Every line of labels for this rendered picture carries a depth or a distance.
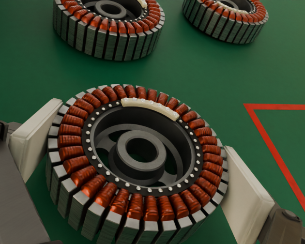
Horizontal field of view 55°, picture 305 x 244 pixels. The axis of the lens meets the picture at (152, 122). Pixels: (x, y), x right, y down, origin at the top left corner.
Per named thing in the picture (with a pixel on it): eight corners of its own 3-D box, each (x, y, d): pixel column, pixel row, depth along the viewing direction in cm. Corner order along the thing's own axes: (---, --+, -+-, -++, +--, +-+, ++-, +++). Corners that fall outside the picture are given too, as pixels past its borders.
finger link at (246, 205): (262, 198, 14) (277, 202, 14) (223, 144, 20) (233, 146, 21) (238, 250, 15) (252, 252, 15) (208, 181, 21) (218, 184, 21)
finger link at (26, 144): (15, 199, 13) (-2, 195, 13) (54, 141, 20) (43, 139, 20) (27, 138, 12) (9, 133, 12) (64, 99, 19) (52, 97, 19)
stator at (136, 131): (212, 275, 17) (245, 249, 14) (13, 232, 15) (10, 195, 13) (204, 136, 25) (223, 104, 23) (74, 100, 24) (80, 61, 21)
